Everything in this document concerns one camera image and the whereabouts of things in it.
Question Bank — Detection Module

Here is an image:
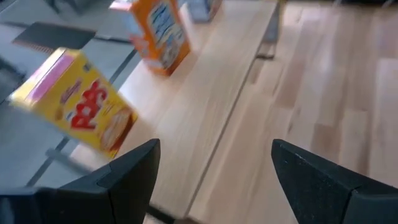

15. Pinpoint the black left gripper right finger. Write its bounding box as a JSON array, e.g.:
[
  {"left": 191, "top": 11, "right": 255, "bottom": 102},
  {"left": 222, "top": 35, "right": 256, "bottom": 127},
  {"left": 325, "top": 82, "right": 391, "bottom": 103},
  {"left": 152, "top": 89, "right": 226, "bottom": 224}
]
[{"left": 271, "top": 139, "right": 398, "bottom": 224}]

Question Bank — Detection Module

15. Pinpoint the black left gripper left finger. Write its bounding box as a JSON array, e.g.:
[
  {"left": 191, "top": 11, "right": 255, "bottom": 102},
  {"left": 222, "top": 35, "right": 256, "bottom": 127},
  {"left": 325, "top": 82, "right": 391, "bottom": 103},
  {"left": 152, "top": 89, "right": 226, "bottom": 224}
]
[{"left": 0, "top": 138, "right": 162, "bottom": 224}]

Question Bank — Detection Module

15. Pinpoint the yellow Corn Pops cereal box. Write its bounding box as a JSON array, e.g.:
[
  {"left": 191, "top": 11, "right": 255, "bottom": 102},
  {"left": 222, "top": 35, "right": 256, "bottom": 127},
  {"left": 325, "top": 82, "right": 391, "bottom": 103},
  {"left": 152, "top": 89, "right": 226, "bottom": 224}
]
[{"left": 8, "top": 47, "right": 139, "bottom": 159}]

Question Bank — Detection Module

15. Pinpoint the orange Mini Wheats cereal box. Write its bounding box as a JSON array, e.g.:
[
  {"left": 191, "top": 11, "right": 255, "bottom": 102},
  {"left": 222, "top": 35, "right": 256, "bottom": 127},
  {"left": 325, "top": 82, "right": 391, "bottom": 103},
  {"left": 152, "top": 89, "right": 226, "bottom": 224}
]
[{"left": 129, "top": 0, "right": 192, "bottom": 77}]

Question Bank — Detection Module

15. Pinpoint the blue Frosted Flakes cereal box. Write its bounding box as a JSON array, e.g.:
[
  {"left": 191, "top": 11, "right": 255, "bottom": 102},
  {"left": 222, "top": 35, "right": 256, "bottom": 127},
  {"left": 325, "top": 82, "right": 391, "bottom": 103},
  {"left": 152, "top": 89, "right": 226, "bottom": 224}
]
[{"left": 185, "top": 0, "right": 223, "bottom": 24}]

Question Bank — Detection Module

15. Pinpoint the black floor mat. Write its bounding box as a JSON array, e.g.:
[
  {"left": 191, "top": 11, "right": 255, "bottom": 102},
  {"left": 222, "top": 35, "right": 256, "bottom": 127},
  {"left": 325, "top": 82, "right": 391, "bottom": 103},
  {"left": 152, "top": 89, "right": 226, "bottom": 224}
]
[{"left": 11, "top": 21, "right": 97, "bottom": 54}]

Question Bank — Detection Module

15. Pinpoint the wooden shelf with black frame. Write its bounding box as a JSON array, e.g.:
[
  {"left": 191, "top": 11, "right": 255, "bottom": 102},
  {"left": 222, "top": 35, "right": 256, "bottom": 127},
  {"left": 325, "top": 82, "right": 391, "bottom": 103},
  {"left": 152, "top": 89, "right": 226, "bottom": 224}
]
[{"left": 70, "top": 0, "right": 280, "bottom": 220}]

